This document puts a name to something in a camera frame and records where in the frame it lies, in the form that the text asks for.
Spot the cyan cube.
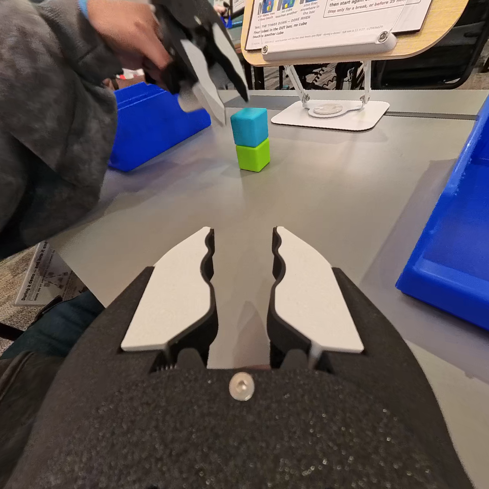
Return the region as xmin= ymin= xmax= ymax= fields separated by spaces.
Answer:
xmin=230 ymin=108 xmax=269 ymax=146

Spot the green cube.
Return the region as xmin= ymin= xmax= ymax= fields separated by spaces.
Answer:
xmin=235 ymin=138 xmax=271 ymax=172

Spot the person's left hand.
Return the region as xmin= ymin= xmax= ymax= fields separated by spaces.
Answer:
xmin=86 ymin=0 xmax=172 ymax=81

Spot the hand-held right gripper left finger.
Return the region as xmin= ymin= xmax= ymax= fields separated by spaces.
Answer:
xmin=120 ymin=226 xmax=219 ymax=352

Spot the grey desk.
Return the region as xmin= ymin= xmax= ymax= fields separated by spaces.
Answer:
xmin=50 ymin=89 xmax=489 ymax=489

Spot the printed instruction sheet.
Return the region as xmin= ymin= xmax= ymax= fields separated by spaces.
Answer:
xmin=244 ymin=0 xmax=434 ymax=52

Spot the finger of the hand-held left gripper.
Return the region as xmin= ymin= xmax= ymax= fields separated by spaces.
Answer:
xmin=210 ymin=22 xmax=250 ymax=104
xmin=180 ymin=38 xmax=227 ymax=127

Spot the person's blue jeans leg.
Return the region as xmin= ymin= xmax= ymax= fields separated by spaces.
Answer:
xmin=0 ymin=290 xmax=104 ymax=358

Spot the printed paper sheet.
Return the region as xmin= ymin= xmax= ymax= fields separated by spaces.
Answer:
xmin=15 ymin=241 xmax=90 ymax=306

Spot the person's left forearm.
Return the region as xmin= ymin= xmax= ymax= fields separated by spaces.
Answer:
xmin=0 ymin=0 xmax=123 ymax=260

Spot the blue plastic bin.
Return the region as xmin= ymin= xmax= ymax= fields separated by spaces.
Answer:
xmin=108 ymin=81 xmax=212 ymax=172
xmin=395 ymin=103 xmax=489 ymax=331

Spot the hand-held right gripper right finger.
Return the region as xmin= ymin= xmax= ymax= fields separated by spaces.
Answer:
xmin=267 ymin=226 xmax=364 ymax=353

